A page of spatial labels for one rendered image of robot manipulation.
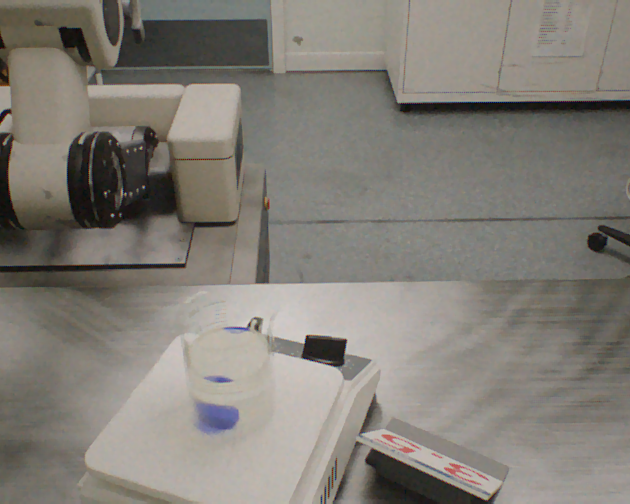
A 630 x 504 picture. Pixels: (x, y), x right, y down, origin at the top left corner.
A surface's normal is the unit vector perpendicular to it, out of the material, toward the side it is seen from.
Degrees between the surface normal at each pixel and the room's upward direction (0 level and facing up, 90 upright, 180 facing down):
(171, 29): 90
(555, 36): 90
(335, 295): 0
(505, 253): 0
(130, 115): 90
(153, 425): 0
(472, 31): 90
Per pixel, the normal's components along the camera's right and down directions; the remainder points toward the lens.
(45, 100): 0.02, 0.14
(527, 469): 0.00, -0.83
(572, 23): 0.02, 0.55
